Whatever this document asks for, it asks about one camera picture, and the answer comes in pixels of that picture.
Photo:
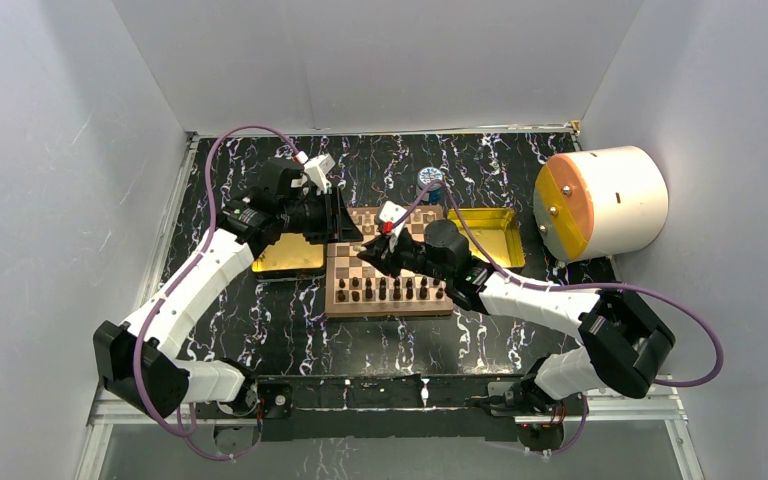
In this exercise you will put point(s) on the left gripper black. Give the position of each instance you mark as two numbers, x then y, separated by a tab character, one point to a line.
337	225

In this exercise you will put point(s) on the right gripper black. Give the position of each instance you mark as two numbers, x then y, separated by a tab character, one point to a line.
384	252

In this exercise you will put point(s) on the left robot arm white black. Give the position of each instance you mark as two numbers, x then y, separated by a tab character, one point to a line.
137	359

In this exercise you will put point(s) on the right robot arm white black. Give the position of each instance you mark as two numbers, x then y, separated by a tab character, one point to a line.
622	342

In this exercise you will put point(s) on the wooden chess board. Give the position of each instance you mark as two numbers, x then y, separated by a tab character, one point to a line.
342	263

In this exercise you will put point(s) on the left gold tin tray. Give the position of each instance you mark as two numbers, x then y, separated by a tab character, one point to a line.
291	258

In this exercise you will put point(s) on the gold tin tray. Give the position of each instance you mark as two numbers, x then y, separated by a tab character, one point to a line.
291	258
497	230

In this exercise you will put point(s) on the right gold tin tray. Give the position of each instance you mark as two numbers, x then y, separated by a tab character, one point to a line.
497	230

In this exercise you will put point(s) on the blue white small jar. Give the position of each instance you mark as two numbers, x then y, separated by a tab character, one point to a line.
429	182

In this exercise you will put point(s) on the white cylinder orange lid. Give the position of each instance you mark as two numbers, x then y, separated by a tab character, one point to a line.
599	203

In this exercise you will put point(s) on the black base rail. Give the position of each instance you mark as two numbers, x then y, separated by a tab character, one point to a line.
495	408

